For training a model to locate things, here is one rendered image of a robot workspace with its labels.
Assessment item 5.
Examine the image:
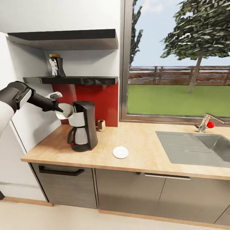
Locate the saucer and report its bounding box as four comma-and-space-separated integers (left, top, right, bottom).
113, 147, 129, 158

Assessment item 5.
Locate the bottle of coffee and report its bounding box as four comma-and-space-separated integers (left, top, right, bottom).
48, 54, 66, 78

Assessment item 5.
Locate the paper coffee filter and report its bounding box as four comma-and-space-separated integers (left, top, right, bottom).
55, 103, 74, 120

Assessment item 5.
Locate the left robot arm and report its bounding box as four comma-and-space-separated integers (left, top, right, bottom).
0, 81, 63, 137

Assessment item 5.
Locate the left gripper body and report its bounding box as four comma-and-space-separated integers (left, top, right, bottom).
37, 96, 59, 111

